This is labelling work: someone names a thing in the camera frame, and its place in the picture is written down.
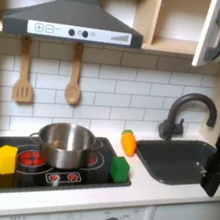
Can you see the green block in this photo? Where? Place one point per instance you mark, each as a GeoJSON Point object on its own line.
{"type": "Point", "coordinates": [119, 169]}

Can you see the steel pot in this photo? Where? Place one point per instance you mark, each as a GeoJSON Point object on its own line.
{"type": "Point", "coordinates": [65, 148]}

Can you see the yellow hexagonal block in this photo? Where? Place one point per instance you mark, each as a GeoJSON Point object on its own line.
{"type": "Point", "coordinates": [5, 160]}

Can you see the dark grey sink basin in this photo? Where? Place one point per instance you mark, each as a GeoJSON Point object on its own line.
{"type": "Point", "coordinates": [174, 163]}

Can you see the dark grey tap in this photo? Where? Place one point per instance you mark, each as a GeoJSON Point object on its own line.
{"type": "Point", "coordinates": [173, 126]}

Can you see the orange toy carrot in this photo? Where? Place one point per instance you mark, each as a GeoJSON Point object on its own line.
{"type": "Point", "coordinates": [129, 144]}

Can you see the black stove cooktop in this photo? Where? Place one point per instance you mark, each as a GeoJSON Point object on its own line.
{"type": "Point", "coordinates": [97, 177]}

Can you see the wooden spoon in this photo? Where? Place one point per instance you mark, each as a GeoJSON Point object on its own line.
{"type": "Point", "coordinates": [72, 92]}

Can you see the wooden slotted spatula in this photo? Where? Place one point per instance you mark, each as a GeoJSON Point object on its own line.
{"type": "Point", "coordinates": [22, 90]}

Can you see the grey range hood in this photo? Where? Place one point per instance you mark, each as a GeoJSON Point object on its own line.
{"type": "Point", "coordinates": [73, 18]}

